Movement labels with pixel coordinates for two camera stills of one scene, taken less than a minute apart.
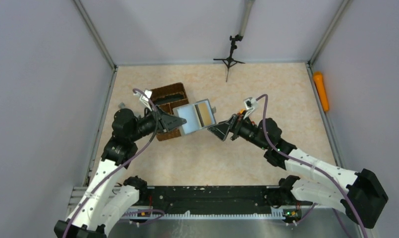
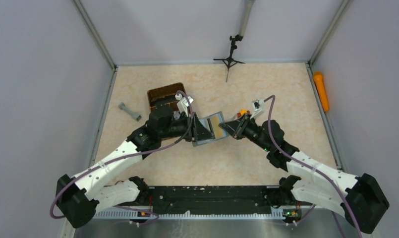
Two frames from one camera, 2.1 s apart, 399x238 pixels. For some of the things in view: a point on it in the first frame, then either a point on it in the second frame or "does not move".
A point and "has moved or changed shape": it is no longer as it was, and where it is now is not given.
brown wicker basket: x=168 y=97 does not move
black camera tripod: x=247 y=7 does not move
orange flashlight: x=319 y=83 does not move
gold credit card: x=204 y=114 has moved or changed shape
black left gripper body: x=159 y=120 to x=193 y=128
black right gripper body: x=235 y=126 does not move
